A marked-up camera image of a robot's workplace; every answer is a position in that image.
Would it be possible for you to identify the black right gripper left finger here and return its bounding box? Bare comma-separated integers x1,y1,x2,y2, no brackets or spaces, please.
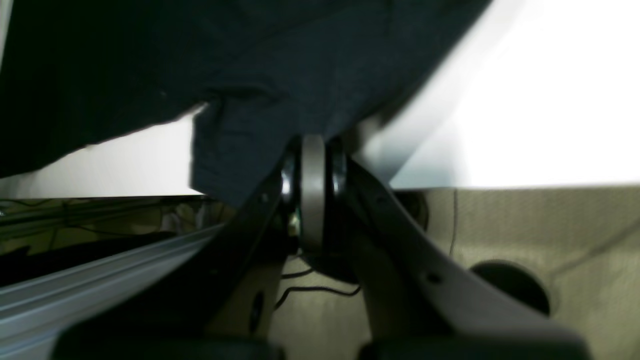
52,149,298,360

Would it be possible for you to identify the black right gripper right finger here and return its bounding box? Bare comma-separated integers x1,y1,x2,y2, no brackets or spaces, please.
325,140,591,360

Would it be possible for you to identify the dark printed T-shirt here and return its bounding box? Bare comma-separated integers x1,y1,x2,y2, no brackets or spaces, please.
0,0,489,207

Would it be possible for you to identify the black round stand base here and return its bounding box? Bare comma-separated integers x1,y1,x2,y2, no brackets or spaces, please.
470,259,553,317

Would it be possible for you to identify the black floor cable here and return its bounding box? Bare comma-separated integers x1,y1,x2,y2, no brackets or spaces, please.
274,267,362,311

